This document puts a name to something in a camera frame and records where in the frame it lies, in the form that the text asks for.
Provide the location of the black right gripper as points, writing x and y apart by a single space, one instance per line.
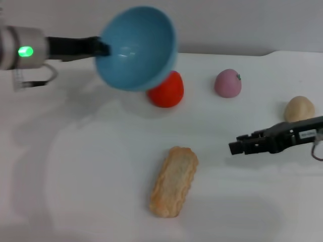
290 136

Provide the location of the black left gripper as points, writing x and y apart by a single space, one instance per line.
70 48

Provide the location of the blue bowl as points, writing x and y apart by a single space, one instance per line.
141 45

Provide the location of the long toasted bread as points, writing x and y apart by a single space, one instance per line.
174 181

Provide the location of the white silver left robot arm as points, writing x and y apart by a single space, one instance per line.
15 48

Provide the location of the pink toy peach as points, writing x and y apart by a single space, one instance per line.
227 83

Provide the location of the beige toy potato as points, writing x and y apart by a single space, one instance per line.
299 109

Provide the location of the red toy pear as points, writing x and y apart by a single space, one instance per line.
169 94

